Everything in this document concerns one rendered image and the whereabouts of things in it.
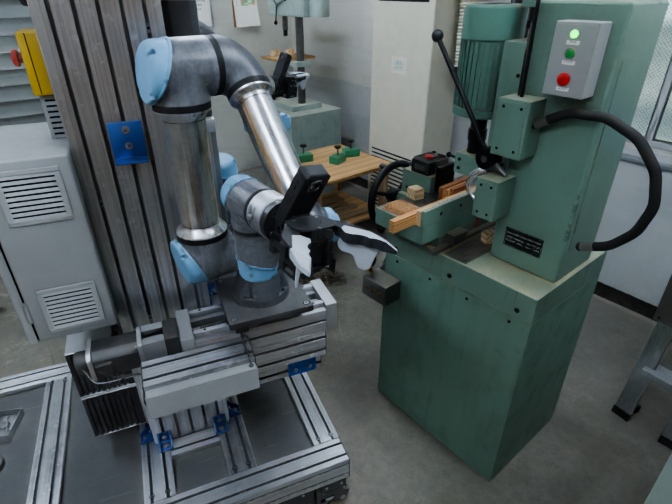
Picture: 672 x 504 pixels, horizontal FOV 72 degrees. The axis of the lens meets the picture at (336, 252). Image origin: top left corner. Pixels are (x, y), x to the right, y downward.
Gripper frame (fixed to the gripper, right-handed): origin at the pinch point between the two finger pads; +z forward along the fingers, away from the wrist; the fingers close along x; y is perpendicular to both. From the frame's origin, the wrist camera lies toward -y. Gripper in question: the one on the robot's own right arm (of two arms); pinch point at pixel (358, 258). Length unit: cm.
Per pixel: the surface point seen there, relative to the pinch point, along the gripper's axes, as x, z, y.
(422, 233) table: -68, -46, 27
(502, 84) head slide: -84, -41, -18
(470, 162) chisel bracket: -91, -50, 7
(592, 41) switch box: -74, -15, -31
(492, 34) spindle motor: -82, -46, -31
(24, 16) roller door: -5, -348, -14
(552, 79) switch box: -74, -22, -22
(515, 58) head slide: -83, -39, -26
